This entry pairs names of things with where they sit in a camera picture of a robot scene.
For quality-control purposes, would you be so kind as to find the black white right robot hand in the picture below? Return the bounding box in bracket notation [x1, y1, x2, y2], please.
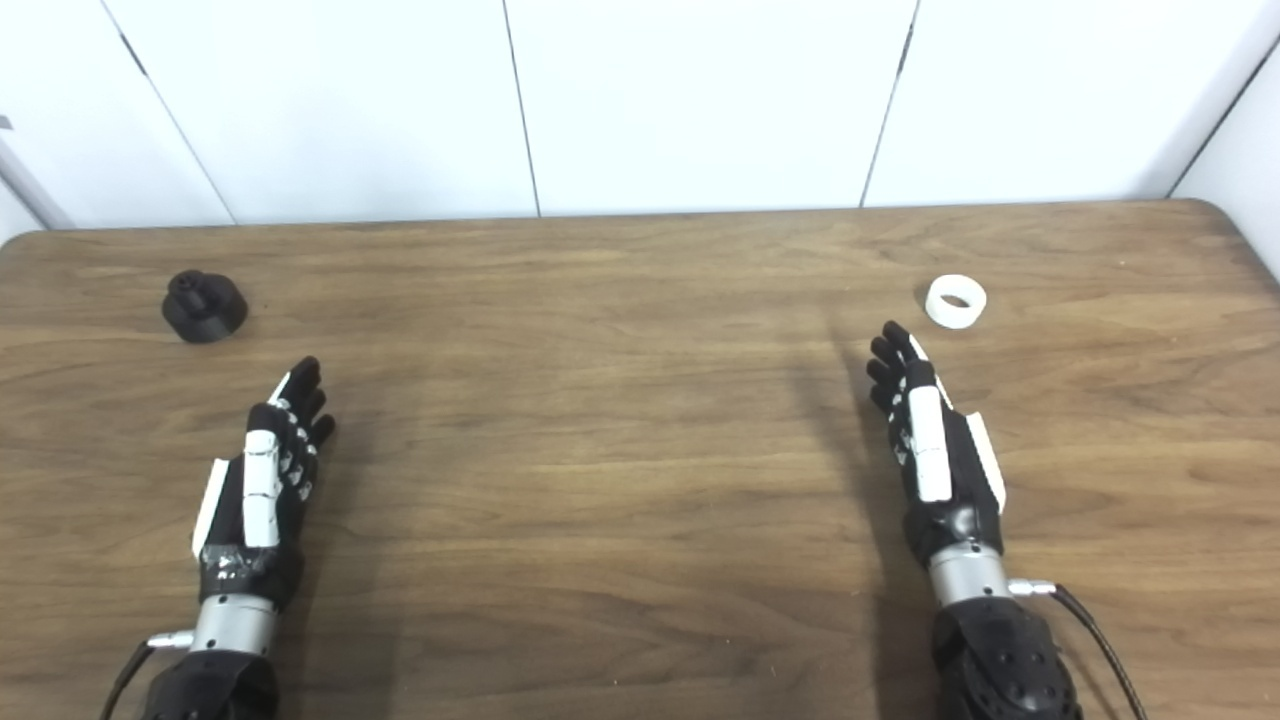
[866, 320, 1007, 571]

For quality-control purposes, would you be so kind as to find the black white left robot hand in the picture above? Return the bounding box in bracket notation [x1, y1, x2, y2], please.
[192, 356, 337, 611]

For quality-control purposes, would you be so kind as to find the white ring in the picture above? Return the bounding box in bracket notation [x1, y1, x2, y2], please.
[924, 274, 988, 330]

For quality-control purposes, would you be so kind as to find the round black part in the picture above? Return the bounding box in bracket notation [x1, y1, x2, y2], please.
[162, 270, 249, 345]

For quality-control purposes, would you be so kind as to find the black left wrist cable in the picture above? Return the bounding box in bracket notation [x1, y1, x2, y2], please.
[100, 630, 196, 720]

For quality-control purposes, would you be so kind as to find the grey wall corner post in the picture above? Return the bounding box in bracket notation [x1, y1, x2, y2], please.
[0, 115, 76, 231]

